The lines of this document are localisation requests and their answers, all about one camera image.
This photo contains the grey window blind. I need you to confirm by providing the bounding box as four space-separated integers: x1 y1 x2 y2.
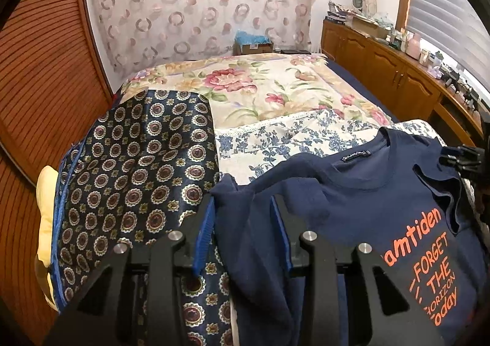
407 0 489 88

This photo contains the blue floral white sheet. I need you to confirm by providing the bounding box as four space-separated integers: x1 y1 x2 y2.
215 109 380 185

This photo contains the wooden louvered wardrobe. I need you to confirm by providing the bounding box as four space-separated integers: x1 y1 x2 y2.
1 0 112 345

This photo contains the cardboard box with blue items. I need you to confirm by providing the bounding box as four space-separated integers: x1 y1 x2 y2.
233 31 273 56

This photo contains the navy printed t-shirt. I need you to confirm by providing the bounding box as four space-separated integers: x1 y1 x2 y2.
211 128 489 345

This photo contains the floral bed quilt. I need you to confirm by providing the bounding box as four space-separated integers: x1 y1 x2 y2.
120 53 395 128

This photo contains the navy medallion patterned cloth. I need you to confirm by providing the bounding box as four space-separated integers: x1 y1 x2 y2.
51 90 233 345

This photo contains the circle patterned curtain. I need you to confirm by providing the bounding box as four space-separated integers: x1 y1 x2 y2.
86 0 322 77

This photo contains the wooden sideboard cabinet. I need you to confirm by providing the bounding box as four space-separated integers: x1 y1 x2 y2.
321 19 483 147

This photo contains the pink bottle on sideboard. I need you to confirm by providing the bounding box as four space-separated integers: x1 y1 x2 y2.
405 33 421 61

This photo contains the small grey desk fan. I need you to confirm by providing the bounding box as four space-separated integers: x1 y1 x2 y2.
352 0 363 11

